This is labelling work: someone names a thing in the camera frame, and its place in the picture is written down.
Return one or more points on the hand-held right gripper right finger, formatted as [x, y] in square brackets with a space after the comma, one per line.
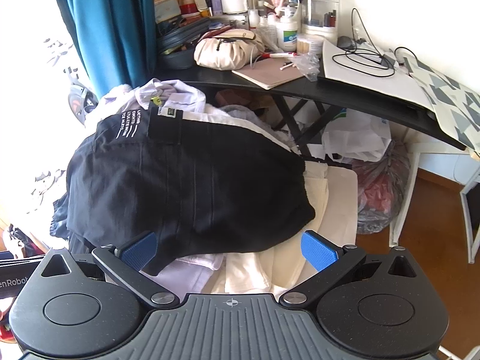
[317, 249]

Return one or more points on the clear plastic wrapper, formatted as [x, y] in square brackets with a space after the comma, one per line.
[309, 65]

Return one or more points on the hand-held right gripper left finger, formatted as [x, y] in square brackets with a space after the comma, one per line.
[138, 249]

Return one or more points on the white lotion bottle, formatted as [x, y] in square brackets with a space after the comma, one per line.
[287, 37]

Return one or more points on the geometric patterned bed sheet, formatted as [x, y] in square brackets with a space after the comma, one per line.
[446, 93]

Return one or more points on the white brush cup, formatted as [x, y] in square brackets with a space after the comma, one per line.
[235, 3]

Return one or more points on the black desk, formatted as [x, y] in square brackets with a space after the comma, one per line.
[300, 86]

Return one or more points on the cluster of skincare bottles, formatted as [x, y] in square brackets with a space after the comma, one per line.
[270, 13]

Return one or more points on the red marker pen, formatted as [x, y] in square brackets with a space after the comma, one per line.
[279, 55]

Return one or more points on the white shirt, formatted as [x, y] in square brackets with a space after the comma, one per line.
[123, 95]

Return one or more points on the black computer mouse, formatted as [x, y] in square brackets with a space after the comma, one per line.
[345, 42]

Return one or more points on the brown bag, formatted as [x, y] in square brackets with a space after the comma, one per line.
[243, 99]

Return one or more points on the white garment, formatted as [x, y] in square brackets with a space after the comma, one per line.
[195, 270]

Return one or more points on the pink notebook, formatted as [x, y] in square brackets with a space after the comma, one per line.
[268, 73]

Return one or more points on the white furniture frame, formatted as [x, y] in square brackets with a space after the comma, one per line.
[431, 150]

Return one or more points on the clear cosmetic organizer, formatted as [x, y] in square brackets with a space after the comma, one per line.
[320, 9]

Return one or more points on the dark blue cosmetic bag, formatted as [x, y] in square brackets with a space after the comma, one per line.
[176, 60]

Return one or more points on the black shorts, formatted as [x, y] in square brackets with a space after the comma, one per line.
[180, 187]

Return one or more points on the white desk pad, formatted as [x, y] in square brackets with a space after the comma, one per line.
[367, 90]

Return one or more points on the cotton swab box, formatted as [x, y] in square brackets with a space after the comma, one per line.
[309, 44]

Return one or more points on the teal curtain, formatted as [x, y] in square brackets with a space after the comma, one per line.
[105, 26]

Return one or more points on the white plastic bag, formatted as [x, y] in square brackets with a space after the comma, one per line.
[360, 138]

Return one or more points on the cream cloth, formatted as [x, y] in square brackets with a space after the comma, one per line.
[330, 202]

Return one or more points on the clear bag with red contents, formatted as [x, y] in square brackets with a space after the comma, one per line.
[378, 198]

